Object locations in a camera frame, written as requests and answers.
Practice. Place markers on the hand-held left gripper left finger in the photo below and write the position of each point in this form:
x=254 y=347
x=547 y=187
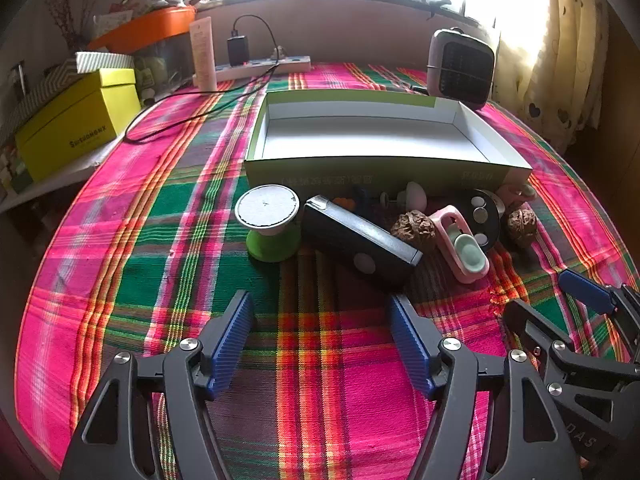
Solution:
x=232 y=340

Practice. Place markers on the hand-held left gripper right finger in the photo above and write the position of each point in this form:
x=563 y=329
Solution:
x=410 y=345

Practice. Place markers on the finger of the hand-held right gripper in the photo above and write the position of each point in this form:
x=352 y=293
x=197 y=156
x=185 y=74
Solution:
x=530 y=327
x=585 y=291

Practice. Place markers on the pink clip with green pad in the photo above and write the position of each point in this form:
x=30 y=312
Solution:
x=467 y=260
x=515 y=191

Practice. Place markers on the brown walnut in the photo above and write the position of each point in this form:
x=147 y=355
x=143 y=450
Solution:
x=412 y=228
x=521 y=221

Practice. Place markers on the black oval disc with buttons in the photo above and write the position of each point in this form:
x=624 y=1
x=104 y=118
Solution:
x=492 y=227

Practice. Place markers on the black rectangular flashlight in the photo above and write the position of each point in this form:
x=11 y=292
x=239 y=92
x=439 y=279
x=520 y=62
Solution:
x=350 y=232

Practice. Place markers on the green spool with white top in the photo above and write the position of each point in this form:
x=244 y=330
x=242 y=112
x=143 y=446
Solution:
x=267 y=205

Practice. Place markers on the white mushroom-shaped pin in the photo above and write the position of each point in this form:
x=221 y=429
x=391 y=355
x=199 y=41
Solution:
x=416 y=195

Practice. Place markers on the blue crochet basket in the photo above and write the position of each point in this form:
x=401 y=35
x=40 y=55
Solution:
x=361 y=195

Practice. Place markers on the green and white cardboard box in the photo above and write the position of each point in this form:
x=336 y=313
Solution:
x=360 y=130

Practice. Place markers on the pink green plaid tablecloth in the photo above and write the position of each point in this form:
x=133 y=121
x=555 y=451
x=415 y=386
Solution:
x=150 y=240

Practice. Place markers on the cream curtain with hearts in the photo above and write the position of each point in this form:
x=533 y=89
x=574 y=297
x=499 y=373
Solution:
x=555 y=85

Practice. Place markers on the white side shelf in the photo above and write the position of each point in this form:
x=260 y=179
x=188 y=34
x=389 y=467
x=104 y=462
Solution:
x=60 y=180

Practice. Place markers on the grey space heater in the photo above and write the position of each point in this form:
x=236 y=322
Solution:
x=460 y=70

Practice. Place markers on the yellow box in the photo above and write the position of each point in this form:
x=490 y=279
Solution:
x=75 y=125

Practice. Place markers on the white power strip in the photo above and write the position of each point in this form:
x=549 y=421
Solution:
x=280 y=65

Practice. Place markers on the pale cream tube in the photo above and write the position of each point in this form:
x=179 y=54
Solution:
x=202 y=55

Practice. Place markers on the white plug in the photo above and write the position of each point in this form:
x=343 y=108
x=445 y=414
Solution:
x=278 y=52

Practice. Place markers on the striped box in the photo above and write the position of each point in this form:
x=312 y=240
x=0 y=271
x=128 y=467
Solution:
x=105 y=61

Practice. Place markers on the clear bin with orange lid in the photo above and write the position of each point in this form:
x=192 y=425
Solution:
x=150 y=25

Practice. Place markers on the dried branches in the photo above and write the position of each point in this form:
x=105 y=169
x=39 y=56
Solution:
x=75 y=40

